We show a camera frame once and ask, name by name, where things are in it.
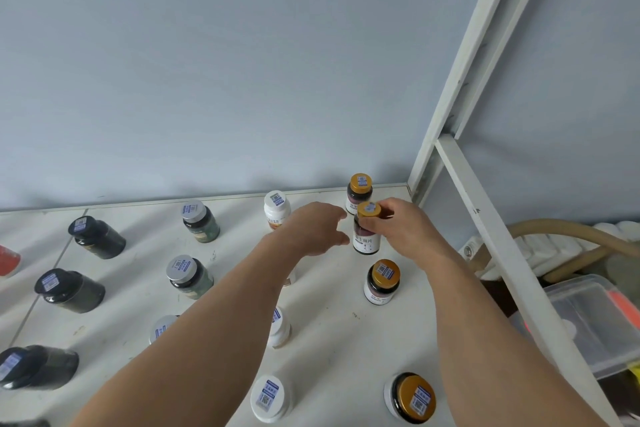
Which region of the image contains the person's right hand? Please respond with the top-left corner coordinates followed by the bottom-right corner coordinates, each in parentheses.
top-left (359, 197), bottom-right (451, 262)

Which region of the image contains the person's left hand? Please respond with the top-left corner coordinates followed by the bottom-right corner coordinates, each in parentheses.
top-left (269, 201), bottom-right (351, 258)

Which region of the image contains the white bottle gold cap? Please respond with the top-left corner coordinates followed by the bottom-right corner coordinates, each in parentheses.
top-left (352, 201), bottom-right (383, 256)
top-left (363, 259), bottom-right (402, 306)

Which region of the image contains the gold cap bottles group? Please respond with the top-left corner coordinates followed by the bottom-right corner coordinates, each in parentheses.
top-left (345, 173), bottom-right (374, 215)
top-left (383, 372), bottom-right (437, 425)

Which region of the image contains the red bottle red cap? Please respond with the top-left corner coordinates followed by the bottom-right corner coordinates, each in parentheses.
top-left (0, 245), bottom-right (23, 278)

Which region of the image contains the person's right forearm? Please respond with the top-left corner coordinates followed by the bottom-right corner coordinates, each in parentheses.
top-left (425, 241), bottom-right (609, 427)

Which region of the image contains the person's left forearm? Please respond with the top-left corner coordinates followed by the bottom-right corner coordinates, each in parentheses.
top-left (69, 236), bottom-right (301, 427)

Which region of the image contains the white metal shelf rack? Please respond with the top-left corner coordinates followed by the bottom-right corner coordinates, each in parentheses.
top-left (0, 0), bottom-right (623, 427)

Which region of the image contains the stack of white rolls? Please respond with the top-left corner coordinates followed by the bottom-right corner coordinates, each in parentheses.
top-left (459, 221), bottom-right (640, 282)

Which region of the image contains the rattan chair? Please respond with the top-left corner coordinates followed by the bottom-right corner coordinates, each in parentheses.
top-left (469, 219), bottom-right (640, 288)

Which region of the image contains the clear plastic container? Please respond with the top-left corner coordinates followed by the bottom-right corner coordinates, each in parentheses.
top-left (509, 274), bottom-right (640, 380)

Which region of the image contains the grey cushion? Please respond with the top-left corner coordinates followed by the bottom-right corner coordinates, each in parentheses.
top-left (602, 254), bottom-right (640, 300)

